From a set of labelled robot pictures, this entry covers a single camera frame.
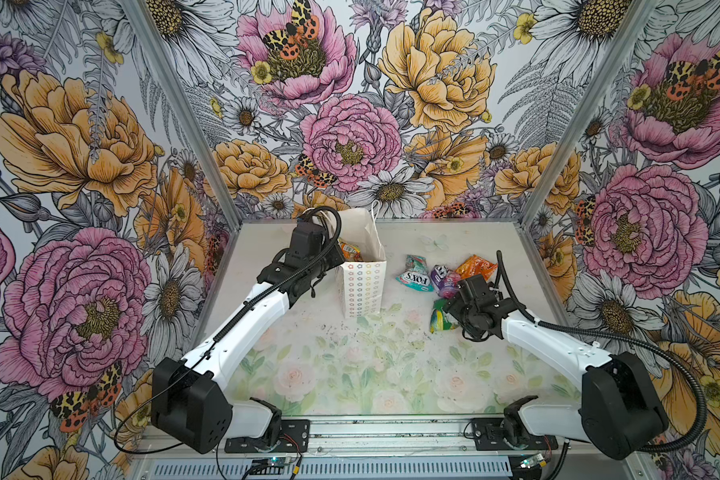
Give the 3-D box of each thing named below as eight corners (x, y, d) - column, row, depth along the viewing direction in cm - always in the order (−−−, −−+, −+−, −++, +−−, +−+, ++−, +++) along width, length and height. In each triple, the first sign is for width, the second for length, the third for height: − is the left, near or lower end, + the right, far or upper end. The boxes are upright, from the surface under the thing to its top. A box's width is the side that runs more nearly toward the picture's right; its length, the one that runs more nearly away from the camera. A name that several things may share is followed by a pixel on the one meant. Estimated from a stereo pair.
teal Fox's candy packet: (398, 291, 103) (399, 282, 98) (396, 265, 110) (397, 255, 106) (430, 291, 103) (433, 282, 98) (426, 265, 110) (429, 255, 106)
